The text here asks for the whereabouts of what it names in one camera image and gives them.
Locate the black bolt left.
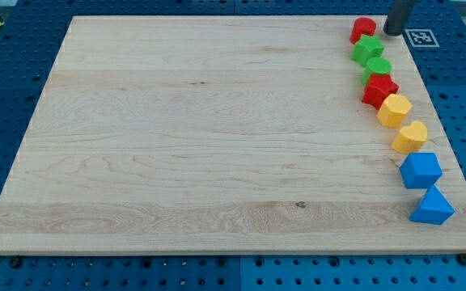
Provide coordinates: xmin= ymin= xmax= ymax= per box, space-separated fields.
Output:
xmin=8 ymin=256 xmax=23 ymax=269

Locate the black bolt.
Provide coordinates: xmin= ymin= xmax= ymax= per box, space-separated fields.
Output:
xmin=8 ymin=256 xmax=23 ymax=269
xmin=456 ymin=253 xmax=466 ymax=266

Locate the yellow hexagon block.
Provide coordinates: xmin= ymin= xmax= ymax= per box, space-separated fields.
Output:
xmin=377 ymin=94 xmax=413 ymax=129

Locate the white fiducial marker tag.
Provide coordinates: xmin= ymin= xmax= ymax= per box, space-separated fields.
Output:
xmin=405 ymin=29 xmax=439 ymax=48

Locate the yellow heart block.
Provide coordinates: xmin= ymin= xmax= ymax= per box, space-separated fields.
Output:
xmin=392 ymin=120 xmax=428 ymax=154

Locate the blue triangle block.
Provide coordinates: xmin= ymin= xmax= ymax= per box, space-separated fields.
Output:
xmin=409 ymin=185 xmax=455 ymax=226

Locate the wooden board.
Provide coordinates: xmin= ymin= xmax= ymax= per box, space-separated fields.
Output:
xmin=0 ymin=16 xmax=466 ymax=255

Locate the blue cube block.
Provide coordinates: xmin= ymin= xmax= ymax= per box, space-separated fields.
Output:
xmin=399 ymin=152 xmax=443 ymax=188

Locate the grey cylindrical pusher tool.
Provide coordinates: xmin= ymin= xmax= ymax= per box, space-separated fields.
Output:
xmin=383 ymin=0 xmax=417 ymax=36

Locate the green cylinder block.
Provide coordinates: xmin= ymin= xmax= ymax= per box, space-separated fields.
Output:
xmin=361 ymin=57 xmax=392 ymax=85

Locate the red star block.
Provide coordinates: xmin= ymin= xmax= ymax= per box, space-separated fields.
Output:
xmin=362 ymin=74 xmax=400 ymax=110

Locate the black bolt right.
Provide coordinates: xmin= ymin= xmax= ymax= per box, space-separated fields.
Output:
xmin=456 ymin=253 xmax=466 ymax=266

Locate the green star block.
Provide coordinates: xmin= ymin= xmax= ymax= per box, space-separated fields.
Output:
xmin=351 ymin=35 xmax=384 ymax=67

